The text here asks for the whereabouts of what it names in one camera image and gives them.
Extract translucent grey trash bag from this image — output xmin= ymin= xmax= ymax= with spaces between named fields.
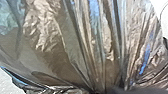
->
xmin=0 ymin=0 xmax=168 ymax=94

